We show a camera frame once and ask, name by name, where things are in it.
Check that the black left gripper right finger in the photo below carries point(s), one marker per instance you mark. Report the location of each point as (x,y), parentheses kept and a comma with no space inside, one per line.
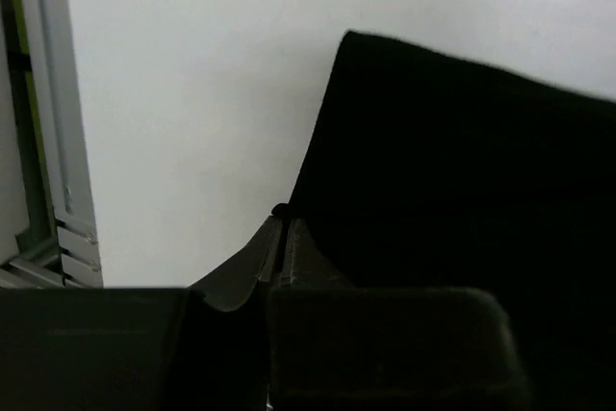
(334,346)

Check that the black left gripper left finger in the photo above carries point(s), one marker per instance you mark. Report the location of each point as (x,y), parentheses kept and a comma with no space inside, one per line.
(201,348)

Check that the black t-shirt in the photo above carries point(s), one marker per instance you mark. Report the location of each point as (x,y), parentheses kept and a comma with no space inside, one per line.
(425,170)

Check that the aluminium side frame rail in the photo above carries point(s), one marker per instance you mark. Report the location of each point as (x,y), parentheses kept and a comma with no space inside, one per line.
(58,247)

